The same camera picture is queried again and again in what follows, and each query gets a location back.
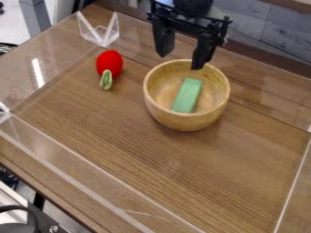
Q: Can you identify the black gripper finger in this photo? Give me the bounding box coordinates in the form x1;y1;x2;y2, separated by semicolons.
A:
191;32;218;70
152;18;175;57

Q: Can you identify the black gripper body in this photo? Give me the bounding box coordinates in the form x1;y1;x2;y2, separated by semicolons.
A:
148;0;234;46

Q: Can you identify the red felt fruit green stem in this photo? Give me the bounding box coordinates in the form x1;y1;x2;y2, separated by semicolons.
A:
96;50;123;90

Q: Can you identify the wooden bowl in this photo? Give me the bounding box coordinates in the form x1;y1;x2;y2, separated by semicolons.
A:
143;59;231;131

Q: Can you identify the green rectangular block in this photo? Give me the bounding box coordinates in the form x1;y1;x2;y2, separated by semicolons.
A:
171;78;203;113

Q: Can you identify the clear acrylic corner bracket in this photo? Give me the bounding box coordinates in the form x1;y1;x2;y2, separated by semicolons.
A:
76;11;119;47

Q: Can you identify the black cable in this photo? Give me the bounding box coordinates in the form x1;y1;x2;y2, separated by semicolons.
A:
0;204;42;233

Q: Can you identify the black metal bracket with bolt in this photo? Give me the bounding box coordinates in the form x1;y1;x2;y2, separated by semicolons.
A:
27;203;70;233

